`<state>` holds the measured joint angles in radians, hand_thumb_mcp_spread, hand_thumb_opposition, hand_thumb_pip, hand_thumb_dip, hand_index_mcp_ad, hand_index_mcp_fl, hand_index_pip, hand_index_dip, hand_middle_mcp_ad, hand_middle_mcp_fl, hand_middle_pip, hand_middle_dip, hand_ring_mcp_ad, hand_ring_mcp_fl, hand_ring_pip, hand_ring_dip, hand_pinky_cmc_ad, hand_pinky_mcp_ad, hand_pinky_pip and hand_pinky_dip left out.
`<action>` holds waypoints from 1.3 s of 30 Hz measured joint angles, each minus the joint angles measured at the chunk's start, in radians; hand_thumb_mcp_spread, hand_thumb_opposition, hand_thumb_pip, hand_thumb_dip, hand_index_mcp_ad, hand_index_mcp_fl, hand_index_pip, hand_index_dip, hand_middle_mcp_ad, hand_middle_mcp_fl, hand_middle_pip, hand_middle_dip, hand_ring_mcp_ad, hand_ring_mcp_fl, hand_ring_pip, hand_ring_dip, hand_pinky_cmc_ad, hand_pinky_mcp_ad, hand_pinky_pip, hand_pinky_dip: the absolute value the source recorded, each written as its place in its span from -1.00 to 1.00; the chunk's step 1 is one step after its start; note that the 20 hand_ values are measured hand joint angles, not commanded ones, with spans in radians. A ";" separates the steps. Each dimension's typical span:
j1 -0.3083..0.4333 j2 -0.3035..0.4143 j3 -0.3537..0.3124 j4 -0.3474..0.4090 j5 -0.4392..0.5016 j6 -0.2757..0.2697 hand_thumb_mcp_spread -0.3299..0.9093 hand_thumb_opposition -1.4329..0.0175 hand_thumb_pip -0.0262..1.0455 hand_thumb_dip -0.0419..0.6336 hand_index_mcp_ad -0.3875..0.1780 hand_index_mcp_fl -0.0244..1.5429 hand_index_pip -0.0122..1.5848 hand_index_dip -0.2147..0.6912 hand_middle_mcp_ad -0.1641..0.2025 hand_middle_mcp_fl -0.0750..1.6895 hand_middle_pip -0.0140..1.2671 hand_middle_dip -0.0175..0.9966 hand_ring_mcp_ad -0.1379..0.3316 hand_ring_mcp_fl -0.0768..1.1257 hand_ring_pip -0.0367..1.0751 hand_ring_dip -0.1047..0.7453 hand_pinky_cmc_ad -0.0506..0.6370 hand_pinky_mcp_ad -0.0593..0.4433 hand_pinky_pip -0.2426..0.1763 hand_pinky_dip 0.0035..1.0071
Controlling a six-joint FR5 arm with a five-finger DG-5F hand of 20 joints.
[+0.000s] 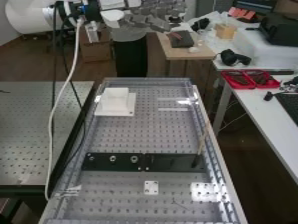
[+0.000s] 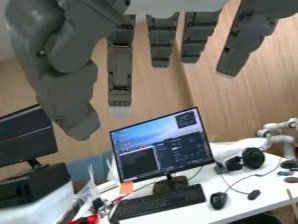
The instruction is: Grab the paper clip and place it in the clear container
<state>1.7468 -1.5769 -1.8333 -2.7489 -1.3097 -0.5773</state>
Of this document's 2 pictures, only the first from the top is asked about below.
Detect small black device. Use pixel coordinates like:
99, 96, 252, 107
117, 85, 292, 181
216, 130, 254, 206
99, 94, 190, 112
262, 91, 276, 102

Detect thin stick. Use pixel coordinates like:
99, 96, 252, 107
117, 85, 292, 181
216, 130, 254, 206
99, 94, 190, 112
190, 119, 214, 168

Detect screen with orange notes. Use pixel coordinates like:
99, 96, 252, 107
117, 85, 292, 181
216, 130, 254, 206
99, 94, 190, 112
232, 0, 280, 14

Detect black plate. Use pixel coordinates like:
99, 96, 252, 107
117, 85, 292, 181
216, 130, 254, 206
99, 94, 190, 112
81, 152, 209, 174

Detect black cable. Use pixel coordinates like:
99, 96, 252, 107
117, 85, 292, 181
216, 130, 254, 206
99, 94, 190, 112
49, 1, 60, 113
59, 19, 89, 141

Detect wooden desk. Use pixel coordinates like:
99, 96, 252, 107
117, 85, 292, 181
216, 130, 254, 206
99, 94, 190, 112
151, 30, 220, 84

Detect small white square plate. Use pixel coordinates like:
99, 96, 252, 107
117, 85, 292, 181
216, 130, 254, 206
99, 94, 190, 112
143, 180, 161, 196

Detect red tray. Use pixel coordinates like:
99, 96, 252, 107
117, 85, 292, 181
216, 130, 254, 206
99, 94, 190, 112
220, 69, 258, 91
244, 68, 282, 90

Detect black keyboard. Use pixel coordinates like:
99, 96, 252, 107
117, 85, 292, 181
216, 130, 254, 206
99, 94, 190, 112
274, 92, 298, 127

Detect white cable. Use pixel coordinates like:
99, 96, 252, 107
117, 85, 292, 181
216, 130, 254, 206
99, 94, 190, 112
43, 18, 87, 202

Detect clear box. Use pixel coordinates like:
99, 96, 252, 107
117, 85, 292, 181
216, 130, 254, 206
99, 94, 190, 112
39, 77, 250, 224

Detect small white box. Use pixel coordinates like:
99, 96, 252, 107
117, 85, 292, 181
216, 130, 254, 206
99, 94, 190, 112
93, 86, 139, 118

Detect tan wooden box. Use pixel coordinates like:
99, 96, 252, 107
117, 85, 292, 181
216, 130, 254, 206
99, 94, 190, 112
214, 23, 240, 41

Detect black flat pad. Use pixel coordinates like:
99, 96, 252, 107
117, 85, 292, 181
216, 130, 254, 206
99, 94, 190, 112
169, 30, 196, 49

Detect white desk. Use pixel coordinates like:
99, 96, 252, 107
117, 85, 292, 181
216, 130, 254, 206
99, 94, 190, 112
212, 19, 298, 188

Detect black headphones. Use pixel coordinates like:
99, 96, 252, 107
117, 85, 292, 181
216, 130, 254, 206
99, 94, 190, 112
220, 48, 253, 67

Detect cardboard box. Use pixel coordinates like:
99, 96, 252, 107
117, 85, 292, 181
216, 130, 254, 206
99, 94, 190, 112
79, 22, 113, 64

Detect black case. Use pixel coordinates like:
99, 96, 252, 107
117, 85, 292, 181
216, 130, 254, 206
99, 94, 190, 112
258, 12, 298, 47

